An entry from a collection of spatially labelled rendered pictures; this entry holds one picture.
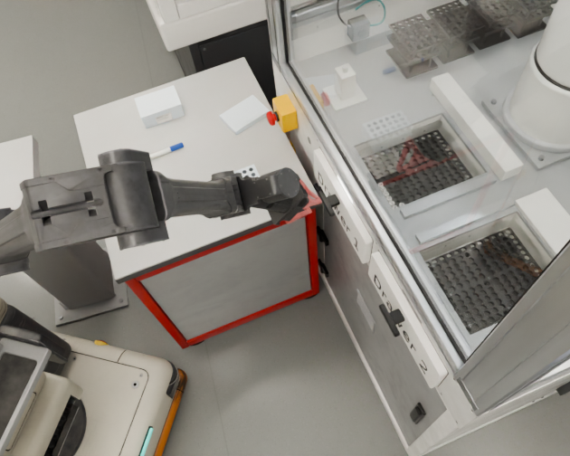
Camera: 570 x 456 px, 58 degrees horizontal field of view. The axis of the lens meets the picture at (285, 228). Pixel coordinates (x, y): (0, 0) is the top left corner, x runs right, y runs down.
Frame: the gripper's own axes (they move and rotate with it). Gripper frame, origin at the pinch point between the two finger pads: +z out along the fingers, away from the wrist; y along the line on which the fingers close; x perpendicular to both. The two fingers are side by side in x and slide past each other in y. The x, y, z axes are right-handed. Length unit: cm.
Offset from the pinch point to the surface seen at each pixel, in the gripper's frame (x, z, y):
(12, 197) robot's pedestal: 50, -37, -68
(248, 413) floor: -15, 45, -94
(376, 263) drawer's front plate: -16.1, 9.6, 1.8
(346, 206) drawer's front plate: -0.5, 9.4, 2.0
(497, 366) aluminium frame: -47, -5, 20
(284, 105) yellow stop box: 36.2, 9.4, -0.5
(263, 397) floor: -12, 50, -89
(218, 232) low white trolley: 14.9, 0.1, -31.0
